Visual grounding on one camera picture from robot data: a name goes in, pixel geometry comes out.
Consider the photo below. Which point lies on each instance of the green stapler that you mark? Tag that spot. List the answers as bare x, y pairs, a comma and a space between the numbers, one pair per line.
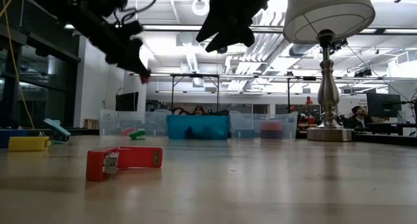
138, 135

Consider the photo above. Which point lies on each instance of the silver lamp with white shade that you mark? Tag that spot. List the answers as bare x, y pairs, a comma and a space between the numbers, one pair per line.
329, 15

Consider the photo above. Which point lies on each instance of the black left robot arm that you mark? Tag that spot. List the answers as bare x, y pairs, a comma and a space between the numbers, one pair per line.
65, 6

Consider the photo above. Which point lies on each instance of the blue plastic bin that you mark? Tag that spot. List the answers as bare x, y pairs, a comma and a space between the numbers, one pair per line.
211, 126

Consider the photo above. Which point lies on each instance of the teal stapler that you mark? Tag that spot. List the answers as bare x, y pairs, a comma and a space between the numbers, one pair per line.
57, 129

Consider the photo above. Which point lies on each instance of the pink tape roll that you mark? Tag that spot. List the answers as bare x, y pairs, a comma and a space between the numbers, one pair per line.
271, 125

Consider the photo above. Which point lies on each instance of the black metal rack frame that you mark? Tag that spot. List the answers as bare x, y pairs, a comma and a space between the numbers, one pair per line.
195, 75

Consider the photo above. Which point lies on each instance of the boxy red stapler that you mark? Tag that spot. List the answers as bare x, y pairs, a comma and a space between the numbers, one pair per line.
130, 159

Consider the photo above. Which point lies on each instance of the yellow stapler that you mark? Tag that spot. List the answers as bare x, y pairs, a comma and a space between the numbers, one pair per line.
27, 143

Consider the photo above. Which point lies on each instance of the black monitor on arm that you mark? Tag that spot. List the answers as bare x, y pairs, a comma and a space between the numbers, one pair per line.
383, 105

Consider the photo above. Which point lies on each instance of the dark blue tape roll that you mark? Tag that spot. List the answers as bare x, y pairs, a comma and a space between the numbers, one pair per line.
272, 134

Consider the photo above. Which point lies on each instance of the black aluminium rig frame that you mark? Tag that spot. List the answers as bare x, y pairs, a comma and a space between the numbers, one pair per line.
391, 140
81, 131

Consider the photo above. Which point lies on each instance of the black staple remover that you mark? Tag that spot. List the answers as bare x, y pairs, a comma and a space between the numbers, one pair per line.
189, 133

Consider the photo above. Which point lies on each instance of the ceiling strip light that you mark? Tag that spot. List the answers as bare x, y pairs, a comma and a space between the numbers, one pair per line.
172, 27

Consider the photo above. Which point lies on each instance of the person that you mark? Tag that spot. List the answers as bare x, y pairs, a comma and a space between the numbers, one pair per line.
199, 110
358, 116

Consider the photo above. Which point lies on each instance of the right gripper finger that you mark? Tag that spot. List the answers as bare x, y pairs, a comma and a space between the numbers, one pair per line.
213, 28
238, 38

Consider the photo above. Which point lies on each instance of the royal blue tape roll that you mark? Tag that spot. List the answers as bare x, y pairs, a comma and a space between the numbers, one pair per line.
13, 138

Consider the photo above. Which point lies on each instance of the clear plastic bin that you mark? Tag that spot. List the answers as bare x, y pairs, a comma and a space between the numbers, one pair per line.
247, 120
150, 123

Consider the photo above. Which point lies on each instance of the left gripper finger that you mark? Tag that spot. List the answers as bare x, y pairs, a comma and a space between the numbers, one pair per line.
122, 61
135, 53

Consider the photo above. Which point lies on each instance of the black monitor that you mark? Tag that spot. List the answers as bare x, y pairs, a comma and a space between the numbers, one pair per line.
127, 102

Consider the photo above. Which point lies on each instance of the wooden crate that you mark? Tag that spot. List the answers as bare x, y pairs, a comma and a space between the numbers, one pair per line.
91, 123

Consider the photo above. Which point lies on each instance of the black desk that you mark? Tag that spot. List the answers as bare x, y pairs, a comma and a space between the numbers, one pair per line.
391, 128

